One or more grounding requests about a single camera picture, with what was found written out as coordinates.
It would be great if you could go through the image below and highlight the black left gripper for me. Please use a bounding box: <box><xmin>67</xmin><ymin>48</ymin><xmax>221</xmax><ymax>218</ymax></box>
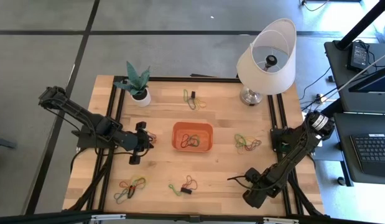
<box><xmin>119</xmin><ymin>121</ymin><xmax>154</xmax><ymax>166</ymax></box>

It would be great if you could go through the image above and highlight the orange plastic bin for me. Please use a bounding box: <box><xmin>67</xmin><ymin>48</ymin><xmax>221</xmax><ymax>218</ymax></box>
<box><xmin>171</xmin><ymin>121</ymin><xmax>214</xmax><ymax>154</ymax></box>

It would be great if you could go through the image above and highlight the wide green rubber band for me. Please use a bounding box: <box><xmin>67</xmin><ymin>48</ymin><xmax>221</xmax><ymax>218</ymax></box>
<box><xmin>167</xmin><ymin>184</ymin><xmax>182</xmax><ymax>197</ymax></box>

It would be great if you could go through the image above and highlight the snake plant in white pot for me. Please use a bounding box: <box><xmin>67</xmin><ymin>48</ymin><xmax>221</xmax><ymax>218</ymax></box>
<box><xmin>113</xmin><ymin>60</ymin><xmax>152</xmax><ymax>108</ymax></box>

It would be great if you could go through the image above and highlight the black side desk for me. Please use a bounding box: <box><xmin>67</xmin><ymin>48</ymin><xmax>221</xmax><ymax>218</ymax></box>
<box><xmin>323</xmin><ymin>40</ymin><xmax>385</xmax><ymax>114</ymax></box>
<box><xmin>333</xmin><ymin>112</ymin><xmax>385</xmax><ymax>185</ymax></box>

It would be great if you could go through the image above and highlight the white shade table lamp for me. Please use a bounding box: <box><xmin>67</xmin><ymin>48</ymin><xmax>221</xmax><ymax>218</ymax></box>
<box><xmin>236</xmin><ymin>17</ymin><xmax>297</xmax><ymax>106</ymax></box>

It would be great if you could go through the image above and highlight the black keyboard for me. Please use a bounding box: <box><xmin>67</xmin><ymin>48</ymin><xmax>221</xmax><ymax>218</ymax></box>
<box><xmin>350</xmin><ymin>133</ymin><xmax>385</xmax><ymax>179</ymax></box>

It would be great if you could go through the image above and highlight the grey chair leg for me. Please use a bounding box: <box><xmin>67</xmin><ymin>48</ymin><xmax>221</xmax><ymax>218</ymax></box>
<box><xmin>0</xmin><ymin>136</ymin><xmax>18</xmax><ymax>151</ymax></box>

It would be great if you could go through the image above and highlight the black computer monitor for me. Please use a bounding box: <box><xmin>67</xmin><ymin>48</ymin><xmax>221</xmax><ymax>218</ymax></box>
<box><xmin>348</xmin><ymin>64</ymin><xmax>385</xmax><ymax>94</ymax></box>

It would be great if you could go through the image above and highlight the black power adapter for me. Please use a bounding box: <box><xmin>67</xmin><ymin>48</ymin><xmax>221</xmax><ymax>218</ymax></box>
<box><xmin>346</xmin><ymin>42</ymin><xmax>371</xmax><ymax>73</ymax></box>

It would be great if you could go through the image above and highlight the black stand pole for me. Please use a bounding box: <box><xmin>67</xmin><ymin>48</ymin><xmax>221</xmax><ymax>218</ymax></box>
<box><xmin>334</xmin><ymin>0</ymin><xmax>385</xmax><ymax>51</ymax></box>

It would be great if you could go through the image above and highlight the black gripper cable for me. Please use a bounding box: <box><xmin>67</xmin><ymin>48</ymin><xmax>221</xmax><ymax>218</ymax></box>
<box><xmin>227</xmin><ymin>175</ymin><xmax>252</xmax><ymax>190</ymax></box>

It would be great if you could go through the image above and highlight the silver bracket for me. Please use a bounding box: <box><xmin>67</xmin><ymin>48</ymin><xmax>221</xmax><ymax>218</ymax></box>
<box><xmin>90</xmin><ymin>213</ymin><xmax>127</xmax><ymax>222</ymax></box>
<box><xmin>262</xmin><ymin>217</ymin><xmax>300</xmax><ymax>224</ymax></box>

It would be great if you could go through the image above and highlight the black frame rail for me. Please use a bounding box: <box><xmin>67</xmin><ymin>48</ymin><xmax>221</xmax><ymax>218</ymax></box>
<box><xmin>98</xmin><ymin>79</ymin><xmax>126</xmax><ymax>212</ymax></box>
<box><xmin>86</xmin><ymin>76</ymin><xmax>118</xmax><ymax>212</ymax></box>
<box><xmin>267</xmin><ymin>93</ymin><xmax>292</xmax><ymax>216</ymax></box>
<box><xmin>275</xmin><ymin>92</ymin><xmax>305</xmax><ymax>216</ymax></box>
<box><xmin>114</xmin><ymin>76</ymin><xmax>243</xmax><ymax>83</ymax></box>

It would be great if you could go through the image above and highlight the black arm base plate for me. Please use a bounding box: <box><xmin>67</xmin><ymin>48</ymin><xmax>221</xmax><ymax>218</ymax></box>
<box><xmin>76</xmin><ymin>124</ymin><xmax>121</xmax><ymax>149</ymax></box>
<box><xmin>270</xmin><ymin>128</ymin><xmax>316</xmax><ymax>154</ymax></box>

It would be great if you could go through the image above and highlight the long black frame beam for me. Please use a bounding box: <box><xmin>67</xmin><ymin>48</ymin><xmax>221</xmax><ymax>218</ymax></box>
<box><xmin>0</xmin><ymin>210</ymin><xmax>385</xmax><ymax>224</ymax></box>

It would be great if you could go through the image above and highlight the thin black cable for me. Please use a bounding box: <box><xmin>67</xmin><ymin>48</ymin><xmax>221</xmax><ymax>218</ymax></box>
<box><xmin>299</xmin><ymin>65</ymin><xmax>333</xmax><ymax>101</ymax></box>

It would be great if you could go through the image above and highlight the white cable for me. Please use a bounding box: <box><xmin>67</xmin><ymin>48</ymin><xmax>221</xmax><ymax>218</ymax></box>
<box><xmin>318</xmin><ymin>49</ymin><xmax>385</xmax><ymax>103</ymax></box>

